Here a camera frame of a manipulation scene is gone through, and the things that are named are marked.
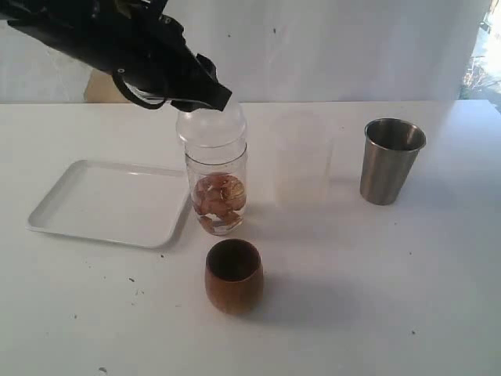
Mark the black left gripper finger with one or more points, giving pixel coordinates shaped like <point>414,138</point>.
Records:
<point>199,88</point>

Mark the brown chunks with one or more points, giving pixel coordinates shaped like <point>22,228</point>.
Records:
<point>219,201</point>

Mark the white rectangular plastic tray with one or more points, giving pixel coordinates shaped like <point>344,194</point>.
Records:
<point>130,204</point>

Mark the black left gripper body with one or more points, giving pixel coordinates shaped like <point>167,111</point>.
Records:
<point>144,52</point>

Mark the clear plastic tumbler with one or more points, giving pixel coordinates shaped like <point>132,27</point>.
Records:
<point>231,159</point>

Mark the brown wooden cup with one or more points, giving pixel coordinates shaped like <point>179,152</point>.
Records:
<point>234,276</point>

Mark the stainless steel cup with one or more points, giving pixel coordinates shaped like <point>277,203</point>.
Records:
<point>391,147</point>

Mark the clear dome lid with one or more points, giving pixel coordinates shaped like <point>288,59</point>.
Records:
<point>206,128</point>

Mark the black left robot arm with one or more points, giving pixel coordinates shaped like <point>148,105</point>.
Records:
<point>70,27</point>

